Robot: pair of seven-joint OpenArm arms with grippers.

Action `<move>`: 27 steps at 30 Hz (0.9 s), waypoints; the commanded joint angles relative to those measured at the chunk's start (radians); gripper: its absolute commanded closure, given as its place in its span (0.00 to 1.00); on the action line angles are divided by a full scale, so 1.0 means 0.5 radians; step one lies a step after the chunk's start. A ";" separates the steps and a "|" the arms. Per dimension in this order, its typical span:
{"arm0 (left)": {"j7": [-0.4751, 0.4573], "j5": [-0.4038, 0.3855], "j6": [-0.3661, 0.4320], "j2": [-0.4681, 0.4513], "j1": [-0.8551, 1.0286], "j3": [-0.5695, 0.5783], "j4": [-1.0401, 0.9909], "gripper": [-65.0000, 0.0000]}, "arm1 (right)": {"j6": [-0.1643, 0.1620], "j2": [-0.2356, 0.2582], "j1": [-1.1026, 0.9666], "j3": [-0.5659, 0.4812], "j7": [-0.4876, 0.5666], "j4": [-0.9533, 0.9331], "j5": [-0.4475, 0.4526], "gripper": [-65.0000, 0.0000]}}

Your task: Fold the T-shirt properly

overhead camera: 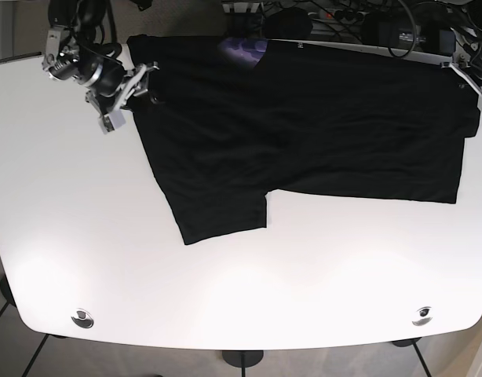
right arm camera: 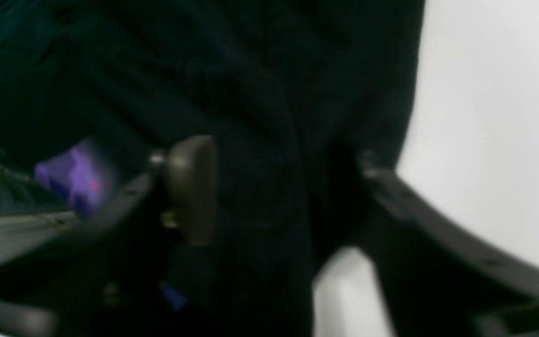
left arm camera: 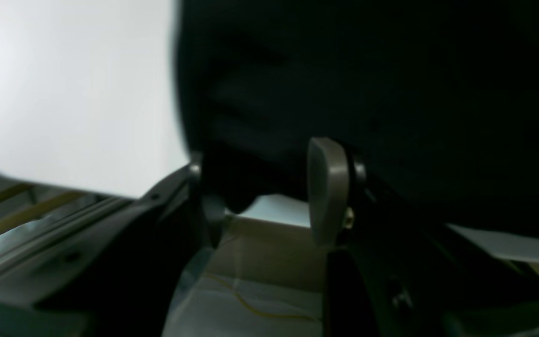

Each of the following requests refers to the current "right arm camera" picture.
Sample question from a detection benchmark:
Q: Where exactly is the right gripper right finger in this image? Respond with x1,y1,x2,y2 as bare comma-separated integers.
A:
340,151,539,337

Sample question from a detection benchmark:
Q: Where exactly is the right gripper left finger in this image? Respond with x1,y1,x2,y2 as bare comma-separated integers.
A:
0,135,218,337

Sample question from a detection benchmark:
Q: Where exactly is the black printed T-shirt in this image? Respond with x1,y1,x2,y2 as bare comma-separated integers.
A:
0,0,425,337

